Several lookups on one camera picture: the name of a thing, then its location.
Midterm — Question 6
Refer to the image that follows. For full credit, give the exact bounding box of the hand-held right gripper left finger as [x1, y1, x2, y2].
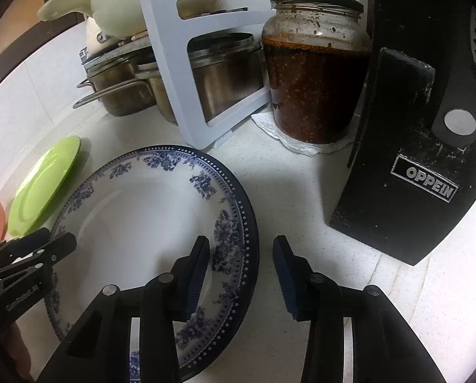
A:
[36, 235, 211, 383]

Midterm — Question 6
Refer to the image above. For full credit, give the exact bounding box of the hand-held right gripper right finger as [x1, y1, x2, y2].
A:
[273, 235, 448, 383]

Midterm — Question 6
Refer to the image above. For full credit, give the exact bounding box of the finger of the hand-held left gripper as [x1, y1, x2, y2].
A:
[0, 227, 51, 267]
[0, 232, 78, 285]

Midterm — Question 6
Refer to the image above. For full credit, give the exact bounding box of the green plate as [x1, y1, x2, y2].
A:
[7, 135, 81, 237]

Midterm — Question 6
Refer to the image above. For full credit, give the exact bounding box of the blue floral white plate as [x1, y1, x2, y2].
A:
[44, 146, 260, 381]

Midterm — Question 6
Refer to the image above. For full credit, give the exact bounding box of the person's left hand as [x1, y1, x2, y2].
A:
[0, 321, 37, 381]

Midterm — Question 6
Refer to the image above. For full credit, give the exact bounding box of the black knife block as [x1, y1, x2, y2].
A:
[328, 0, 476, 267]

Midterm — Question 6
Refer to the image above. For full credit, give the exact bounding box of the glass jar of chili sauce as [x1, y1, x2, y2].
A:
[261, 0, 372, 144]

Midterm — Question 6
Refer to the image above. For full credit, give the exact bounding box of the large stainless steel pot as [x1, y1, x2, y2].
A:
[186, 34, 268, 122]

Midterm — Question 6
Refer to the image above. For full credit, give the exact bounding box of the white plastic rack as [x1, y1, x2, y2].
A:
[139, 0, 280, 150]

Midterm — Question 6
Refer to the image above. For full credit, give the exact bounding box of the large cream ceramic pot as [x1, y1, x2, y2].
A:
[38, 0, 231, 36]

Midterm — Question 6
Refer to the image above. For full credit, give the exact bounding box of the stainless steel pot with handles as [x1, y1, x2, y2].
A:
[73, 54, 159, 117]

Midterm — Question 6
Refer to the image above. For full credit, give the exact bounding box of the brown wooden window frame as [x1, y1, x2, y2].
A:
[0, 0, 91, 104]

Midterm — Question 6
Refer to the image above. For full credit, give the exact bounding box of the black knife handle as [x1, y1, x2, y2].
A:
[432, 4, 476, 146]

